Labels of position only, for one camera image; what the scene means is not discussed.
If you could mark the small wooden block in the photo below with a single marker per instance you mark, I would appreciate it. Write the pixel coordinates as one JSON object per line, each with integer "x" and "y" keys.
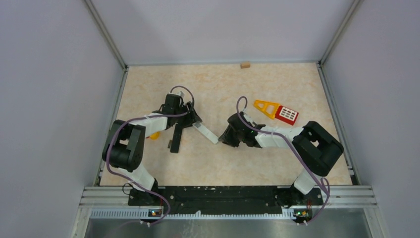
{"x": 244, "y": 65}

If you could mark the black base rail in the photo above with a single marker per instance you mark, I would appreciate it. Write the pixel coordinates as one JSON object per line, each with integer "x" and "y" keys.
{"x": 226, "y": 200}

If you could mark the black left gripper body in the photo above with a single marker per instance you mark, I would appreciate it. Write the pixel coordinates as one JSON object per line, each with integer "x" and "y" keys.
{"x": 183, "y": 120}

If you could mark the aluminium frame rail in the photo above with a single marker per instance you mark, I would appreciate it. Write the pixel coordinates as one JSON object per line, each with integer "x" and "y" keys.
{"x": 112, "y": 202}

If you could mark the black remote control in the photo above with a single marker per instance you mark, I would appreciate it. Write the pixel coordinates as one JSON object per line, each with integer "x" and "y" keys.
{"x": 176, "y": 140}

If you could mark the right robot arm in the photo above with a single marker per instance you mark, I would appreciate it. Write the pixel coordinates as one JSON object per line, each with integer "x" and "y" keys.
{"x": 315, "y": 148}

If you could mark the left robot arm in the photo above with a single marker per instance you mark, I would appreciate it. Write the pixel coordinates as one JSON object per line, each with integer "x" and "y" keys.
{"x": 124, "y": 146}

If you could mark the red and yellow toy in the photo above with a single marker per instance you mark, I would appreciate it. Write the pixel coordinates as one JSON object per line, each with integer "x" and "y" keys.
{"x": 154, "y": 136}

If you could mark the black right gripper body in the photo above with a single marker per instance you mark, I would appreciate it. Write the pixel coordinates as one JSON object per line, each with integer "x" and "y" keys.
{"x": 241, "y": 136}

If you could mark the red toy window block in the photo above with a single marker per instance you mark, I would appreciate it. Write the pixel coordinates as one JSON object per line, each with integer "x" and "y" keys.
{"x": 286, "y": 115}

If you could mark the white remote control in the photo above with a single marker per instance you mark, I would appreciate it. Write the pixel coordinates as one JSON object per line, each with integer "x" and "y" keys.
{"x": 206, "y": 132}

